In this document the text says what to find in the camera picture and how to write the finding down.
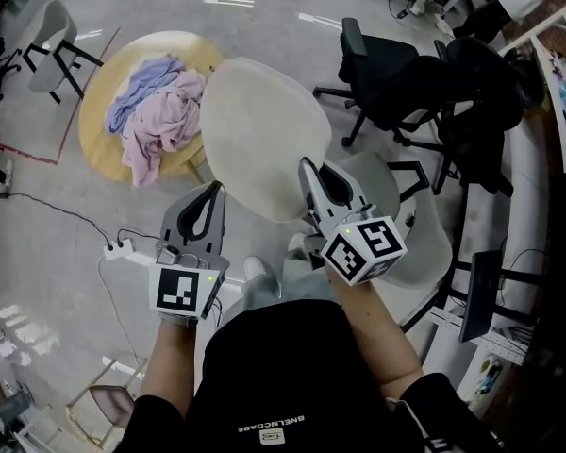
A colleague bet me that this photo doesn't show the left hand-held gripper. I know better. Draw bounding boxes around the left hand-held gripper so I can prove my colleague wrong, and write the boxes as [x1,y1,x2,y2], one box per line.
[149,181,231,321]

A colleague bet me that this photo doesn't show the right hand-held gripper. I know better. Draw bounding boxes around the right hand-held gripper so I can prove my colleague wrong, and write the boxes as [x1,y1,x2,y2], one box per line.
[297,157,409,287]

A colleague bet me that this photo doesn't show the cream cushion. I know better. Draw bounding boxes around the cream cushion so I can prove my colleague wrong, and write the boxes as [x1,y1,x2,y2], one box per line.
[201,58,333,224]

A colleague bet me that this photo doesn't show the grey chair with black legs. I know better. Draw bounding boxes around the grey chair with black legs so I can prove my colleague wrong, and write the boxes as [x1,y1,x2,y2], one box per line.
[22,0,106,106]
[310,150,455,334]

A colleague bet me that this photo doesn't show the person's right forearm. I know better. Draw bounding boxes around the person's right forearm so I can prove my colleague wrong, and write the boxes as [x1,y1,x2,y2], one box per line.
[328,274,426,395]

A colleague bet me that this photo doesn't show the person's left forearm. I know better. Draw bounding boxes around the person's left forearm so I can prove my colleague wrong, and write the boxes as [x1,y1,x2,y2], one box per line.
[139,312,208,406]

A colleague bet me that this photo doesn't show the black mesh office chair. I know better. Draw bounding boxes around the black mesh office chair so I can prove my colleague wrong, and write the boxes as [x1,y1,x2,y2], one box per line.
[390,35,529,198]

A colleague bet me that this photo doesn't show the black office chair base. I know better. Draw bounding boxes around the black office chair base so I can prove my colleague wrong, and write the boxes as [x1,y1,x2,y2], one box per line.
[0,35,24,101]

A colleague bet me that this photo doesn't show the white power strip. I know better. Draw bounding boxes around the white power strip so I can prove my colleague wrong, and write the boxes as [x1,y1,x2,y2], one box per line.
[102,238,138,260]

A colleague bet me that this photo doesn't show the pink cloth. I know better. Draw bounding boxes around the pink cloth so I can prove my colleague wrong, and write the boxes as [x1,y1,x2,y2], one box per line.
[121,70,208,189]

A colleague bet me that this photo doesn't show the person's grey jeans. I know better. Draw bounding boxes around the person's grey jeans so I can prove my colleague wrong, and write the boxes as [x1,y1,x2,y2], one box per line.
[239,246,341,311]

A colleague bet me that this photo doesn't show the round wooden table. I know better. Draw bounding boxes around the round wooden table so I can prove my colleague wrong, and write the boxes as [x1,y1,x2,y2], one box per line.
[77,30,225,184]

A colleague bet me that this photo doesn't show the purple cloth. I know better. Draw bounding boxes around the purple cloth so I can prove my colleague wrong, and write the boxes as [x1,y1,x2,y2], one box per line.
[105,56,188,136]

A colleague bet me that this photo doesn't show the red floor tape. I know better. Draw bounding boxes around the red floor tape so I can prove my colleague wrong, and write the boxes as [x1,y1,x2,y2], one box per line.
[0,25,123,167]

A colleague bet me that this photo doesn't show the person's black shirt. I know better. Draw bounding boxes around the person's black shirt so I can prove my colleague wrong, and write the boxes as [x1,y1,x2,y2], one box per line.
[116,298,507,453]

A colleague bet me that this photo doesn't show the black monitor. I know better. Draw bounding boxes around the black monitor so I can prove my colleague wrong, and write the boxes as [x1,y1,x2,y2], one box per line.
[458,249,505,344]

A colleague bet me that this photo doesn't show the white curved desk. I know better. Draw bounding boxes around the white curved desk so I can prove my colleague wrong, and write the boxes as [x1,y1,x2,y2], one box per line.
[445,120,556,329]

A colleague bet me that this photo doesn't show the white floor cable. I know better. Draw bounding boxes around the white floor cable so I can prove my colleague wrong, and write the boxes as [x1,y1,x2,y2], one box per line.
[95,256,146,373]

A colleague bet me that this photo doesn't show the black floor cable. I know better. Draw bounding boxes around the black floor cable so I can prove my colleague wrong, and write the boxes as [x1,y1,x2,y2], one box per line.
[0,190,113,248]

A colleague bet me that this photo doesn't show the wooden frame stool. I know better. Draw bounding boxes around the wooden frame stool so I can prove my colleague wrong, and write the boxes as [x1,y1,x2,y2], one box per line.
[64,355,148,449]

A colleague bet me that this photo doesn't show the white perforated rail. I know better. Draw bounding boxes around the white perforated rail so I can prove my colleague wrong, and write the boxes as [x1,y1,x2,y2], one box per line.
[427,308,532,365]

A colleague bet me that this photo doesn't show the white shelf frame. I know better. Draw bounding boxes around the white shelf frame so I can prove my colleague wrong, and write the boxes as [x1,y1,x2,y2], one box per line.
[498,0,566,175]

